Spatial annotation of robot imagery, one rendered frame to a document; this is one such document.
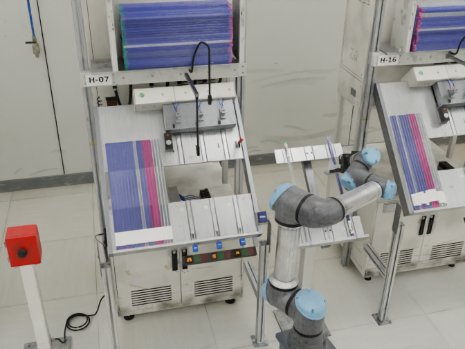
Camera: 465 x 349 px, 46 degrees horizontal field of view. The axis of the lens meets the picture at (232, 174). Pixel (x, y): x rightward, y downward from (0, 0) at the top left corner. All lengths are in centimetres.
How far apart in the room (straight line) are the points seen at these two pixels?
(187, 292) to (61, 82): 189
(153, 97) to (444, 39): 151
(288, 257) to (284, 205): 23
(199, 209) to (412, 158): 112
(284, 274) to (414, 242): 145
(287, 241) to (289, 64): 255
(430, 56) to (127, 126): 160
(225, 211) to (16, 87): 216
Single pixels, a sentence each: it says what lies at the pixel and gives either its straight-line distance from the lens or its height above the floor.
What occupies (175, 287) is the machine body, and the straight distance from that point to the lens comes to 305.
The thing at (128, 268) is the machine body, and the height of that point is 38.
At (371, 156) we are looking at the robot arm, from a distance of 228.
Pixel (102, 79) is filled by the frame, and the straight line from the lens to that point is 261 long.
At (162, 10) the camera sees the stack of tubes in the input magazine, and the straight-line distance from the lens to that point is 253.
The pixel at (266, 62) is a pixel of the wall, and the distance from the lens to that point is 435.
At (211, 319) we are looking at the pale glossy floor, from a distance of 316.
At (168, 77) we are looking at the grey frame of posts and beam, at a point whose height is 133.
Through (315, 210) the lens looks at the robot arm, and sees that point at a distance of 190.
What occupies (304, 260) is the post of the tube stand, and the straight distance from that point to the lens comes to 284.
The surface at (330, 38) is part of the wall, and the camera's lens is 448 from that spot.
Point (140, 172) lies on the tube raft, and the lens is 256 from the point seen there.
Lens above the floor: 218
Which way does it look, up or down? 29 degrees down
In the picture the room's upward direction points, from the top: 1 degrees clockwise
